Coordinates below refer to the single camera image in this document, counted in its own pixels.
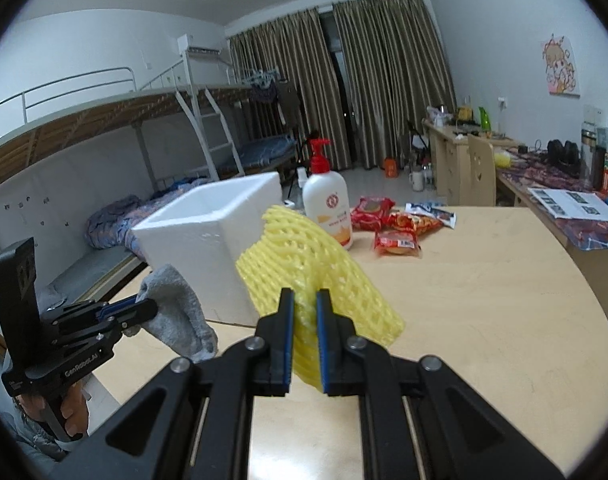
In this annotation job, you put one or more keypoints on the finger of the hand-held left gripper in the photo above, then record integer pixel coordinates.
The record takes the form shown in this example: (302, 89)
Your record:
(134, 316)
(115, 307)

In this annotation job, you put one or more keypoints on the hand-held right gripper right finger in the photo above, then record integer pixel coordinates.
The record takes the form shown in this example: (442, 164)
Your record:
(323, 350)

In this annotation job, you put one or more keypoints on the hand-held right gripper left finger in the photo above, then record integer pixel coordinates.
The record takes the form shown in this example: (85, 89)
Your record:
(287, 350)

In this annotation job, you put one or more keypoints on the light grey cloth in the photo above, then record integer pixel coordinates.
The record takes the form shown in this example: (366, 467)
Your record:
(179, 310)

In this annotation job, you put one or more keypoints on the yellow foam net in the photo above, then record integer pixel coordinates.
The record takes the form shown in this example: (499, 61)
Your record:
(309, 260)

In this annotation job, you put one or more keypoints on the white foam box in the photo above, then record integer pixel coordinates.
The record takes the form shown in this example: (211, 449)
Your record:
(219, 220)

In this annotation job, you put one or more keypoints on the person's left forearm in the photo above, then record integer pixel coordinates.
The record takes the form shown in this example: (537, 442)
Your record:
(31, 435)

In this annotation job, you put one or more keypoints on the person's left hand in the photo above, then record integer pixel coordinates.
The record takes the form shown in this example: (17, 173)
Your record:
(75, 410)

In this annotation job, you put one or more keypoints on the blue plaid quilt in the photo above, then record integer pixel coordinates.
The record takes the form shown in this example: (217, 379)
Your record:
(129, 220)

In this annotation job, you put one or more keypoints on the lotion bottle with red pump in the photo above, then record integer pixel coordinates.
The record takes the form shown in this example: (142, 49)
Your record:
(329, 200)

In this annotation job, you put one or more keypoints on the orange red snack packet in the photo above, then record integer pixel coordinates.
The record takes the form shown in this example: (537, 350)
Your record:
(416, 222)

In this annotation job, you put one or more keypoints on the blue white snack packet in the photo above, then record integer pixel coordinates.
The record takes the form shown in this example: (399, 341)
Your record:
(436, 211)

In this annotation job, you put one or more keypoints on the white metal bunk bed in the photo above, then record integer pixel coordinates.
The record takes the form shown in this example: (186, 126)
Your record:
(84, 125)

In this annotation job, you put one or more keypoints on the black tripod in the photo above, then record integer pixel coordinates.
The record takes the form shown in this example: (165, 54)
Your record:
(301, 160)

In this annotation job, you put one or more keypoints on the white mug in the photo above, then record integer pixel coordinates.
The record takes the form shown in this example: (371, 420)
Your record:
(417, 181)

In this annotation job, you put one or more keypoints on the white bed ladder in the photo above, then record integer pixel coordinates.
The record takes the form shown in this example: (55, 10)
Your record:
(214, 135)

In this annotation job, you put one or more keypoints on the blue mattress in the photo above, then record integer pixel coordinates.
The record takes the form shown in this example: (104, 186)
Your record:
(264, 150)

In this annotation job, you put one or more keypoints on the wooden desk with drawers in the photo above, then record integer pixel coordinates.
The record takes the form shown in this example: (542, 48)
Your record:
(449, 160)

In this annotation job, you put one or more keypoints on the wooden chair with smiley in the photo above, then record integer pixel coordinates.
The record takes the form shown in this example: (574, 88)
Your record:
(481, 170)

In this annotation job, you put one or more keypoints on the dark hanging clothes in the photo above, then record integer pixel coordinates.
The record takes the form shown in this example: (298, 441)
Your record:
(271, 102)

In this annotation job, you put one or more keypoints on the brown curtain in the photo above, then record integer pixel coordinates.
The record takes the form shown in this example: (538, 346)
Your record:
(284, 85)
(394, 80)

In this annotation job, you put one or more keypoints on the white air conditioner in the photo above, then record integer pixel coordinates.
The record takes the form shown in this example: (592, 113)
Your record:
(199, 45)

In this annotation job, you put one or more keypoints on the yellow bag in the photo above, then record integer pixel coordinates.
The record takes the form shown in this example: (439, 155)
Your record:
(464, 112)

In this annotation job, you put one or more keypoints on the wooden desk with patterned mat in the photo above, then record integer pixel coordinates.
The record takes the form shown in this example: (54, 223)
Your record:
(579, 240)

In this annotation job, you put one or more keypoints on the green bag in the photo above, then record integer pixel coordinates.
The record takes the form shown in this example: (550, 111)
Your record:
(485, 118)

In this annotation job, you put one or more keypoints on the printed paper sheet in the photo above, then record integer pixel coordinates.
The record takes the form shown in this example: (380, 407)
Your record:
(574, 204)

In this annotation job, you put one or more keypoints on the black headphones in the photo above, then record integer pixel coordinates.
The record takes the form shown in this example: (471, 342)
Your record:
(564, 155)

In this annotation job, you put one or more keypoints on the dark thermos bottle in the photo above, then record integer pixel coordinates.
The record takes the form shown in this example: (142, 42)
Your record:
(595, 160)

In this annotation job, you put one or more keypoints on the white wall socket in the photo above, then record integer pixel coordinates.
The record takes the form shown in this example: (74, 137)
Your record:
(503, 102)

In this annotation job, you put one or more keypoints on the white wall switch plate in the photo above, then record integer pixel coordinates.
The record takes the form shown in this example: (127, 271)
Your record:
(593, 115)

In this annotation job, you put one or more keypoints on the cartoon wall poster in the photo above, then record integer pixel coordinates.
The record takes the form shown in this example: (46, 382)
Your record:
(561, 65)

